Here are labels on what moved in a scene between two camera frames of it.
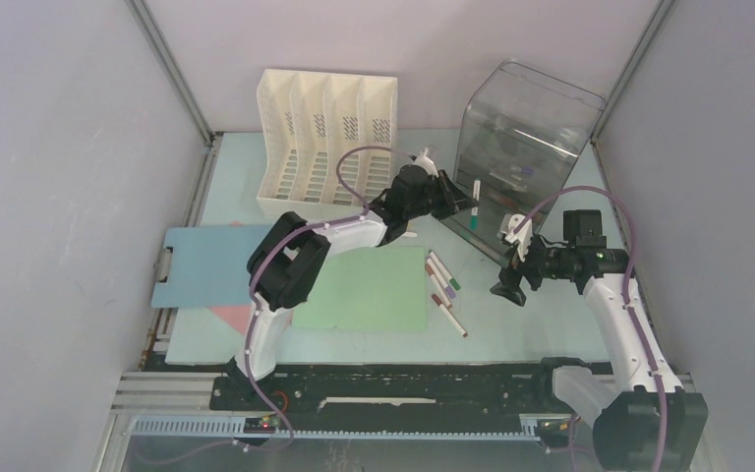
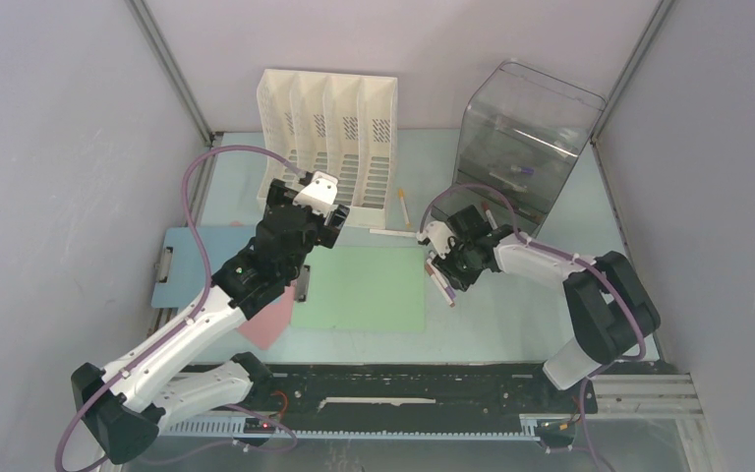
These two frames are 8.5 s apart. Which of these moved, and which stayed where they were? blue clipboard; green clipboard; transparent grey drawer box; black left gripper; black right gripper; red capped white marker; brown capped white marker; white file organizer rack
Moved: red capped white marker; black left gripper; black right gripper
Stayed: white file organizer rack; blue clipboard; green clipboard; brown capped white marker; transparent grey drawer box
